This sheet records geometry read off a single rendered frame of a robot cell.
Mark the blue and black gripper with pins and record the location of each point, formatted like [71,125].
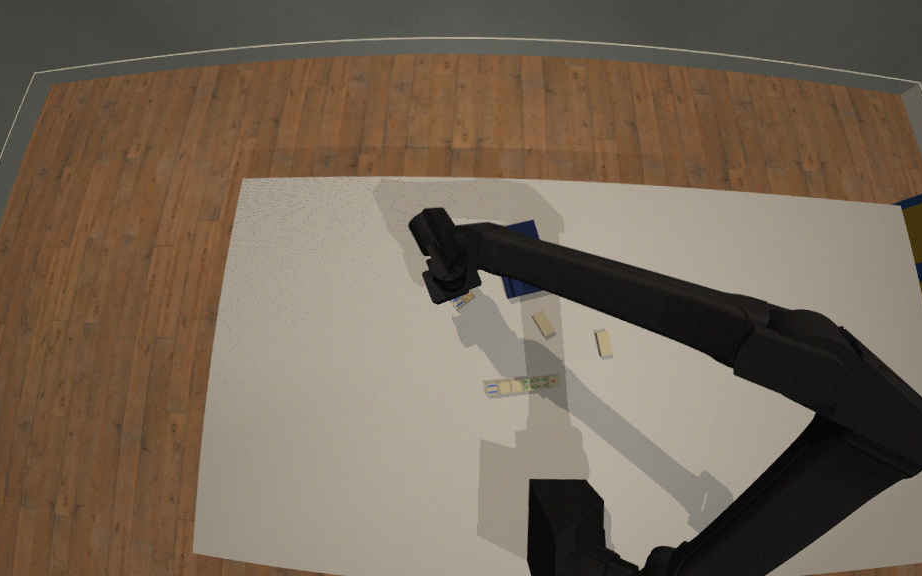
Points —
[440,294]

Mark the dark blue notebook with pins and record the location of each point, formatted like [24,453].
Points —
[514,288]

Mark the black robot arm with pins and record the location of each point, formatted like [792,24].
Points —
[825,475]

